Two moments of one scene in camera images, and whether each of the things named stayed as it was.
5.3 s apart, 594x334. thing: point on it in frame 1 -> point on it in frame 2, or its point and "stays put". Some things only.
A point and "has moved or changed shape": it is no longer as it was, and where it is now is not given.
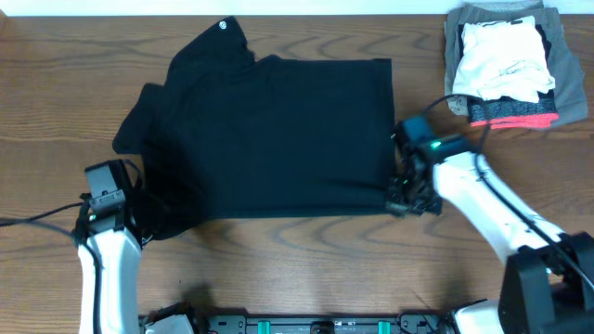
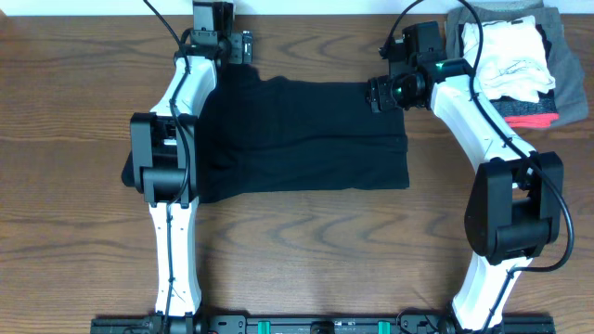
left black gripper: [143, 196] -> [241, 47]
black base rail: [321, 323] stays put
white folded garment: [503, 58] stays put
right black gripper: [395, 203] -> [380, 99]
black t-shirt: [226, 134] has moved or changed shape
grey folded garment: [571, 97] stays put
